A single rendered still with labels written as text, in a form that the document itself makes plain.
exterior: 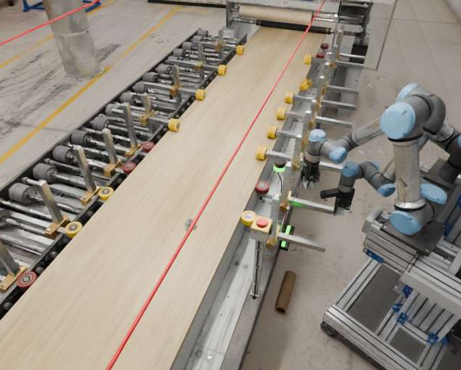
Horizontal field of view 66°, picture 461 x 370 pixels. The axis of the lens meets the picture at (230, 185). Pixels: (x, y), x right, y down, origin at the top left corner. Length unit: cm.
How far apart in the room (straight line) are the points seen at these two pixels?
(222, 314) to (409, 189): 104
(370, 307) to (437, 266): 78
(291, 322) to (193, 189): 114
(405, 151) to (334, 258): 162
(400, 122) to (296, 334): 161
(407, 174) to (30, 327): 159
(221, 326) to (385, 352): 100
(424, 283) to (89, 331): 140
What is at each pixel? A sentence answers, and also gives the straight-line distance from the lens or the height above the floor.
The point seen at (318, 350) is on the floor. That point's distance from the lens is 253.
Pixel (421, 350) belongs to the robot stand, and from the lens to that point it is 249.
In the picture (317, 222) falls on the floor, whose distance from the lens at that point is 313.
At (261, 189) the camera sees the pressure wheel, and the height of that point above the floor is 91.
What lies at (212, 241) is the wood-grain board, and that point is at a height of 90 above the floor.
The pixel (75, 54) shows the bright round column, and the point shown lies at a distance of 553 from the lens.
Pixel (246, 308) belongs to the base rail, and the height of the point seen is 70.
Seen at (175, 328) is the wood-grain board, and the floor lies 90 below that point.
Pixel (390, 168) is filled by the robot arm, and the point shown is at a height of 123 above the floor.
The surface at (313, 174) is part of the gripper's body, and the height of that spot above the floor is 113.
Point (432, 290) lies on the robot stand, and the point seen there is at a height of 94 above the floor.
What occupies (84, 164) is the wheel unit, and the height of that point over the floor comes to 105.
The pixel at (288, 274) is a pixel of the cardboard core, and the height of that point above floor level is 8.
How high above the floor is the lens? 227
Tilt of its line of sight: 42 degrees down
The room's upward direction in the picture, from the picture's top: straight up
